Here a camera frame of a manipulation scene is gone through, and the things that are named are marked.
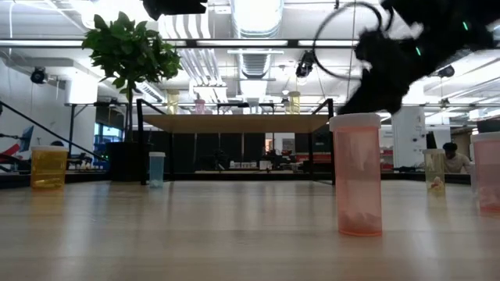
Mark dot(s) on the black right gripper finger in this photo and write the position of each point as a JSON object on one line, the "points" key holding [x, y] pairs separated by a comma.
{"points": [[375, 104]]}

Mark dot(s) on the yellow pill bottle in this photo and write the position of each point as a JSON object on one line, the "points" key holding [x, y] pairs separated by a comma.
{"points": [[173, 103], [294, 103]]}

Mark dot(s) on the salmon pill bottle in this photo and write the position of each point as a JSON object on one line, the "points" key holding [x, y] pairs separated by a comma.
{"points": [[357, 187], [488, 175]]}

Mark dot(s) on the yellow bottle with orange pills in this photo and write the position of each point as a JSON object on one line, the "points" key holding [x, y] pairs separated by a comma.
{"points": [[434, 171]]}

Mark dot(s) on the pink pill bottle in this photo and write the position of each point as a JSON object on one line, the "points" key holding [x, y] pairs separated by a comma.
{"points": [[200, 107]]}

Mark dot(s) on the large orange bottle white cap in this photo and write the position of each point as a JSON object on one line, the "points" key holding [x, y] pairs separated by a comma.
{"points": [[48, 171]]}

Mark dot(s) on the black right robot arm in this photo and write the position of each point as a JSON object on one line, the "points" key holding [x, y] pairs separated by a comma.
{"points": [[449, 23]]}

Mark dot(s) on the white building pillar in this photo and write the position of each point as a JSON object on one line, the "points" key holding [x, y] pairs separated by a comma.
{"points": [[408, 136]]}

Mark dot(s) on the red tool cabinet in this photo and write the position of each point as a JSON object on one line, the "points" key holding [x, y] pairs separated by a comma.
{"points": [[312, 158]]}

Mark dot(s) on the person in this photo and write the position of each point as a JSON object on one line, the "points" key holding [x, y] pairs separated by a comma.
{"points": [[455, 162]]}

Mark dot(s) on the green leafy plant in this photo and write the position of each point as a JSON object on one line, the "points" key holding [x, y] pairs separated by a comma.
{"points": [[129, 50]]}

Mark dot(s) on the black plant pot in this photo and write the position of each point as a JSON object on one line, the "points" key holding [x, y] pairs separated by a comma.
{"points": [[125, 162]]}

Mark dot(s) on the black metal mounting frame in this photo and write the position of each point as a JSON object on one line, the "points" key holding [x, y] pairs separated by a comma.
{"points": [[390, 177], [78, 179]]}

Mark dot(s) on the wooden shelf black metal frame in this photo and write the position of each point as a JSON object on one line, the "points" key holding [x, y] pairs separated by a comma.
{"points": [[234, 124]]}

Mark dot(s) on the silver ventilation duct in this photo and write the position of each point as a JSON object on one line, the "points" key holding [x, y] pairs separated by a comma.
{"points": [[256, 17]]}

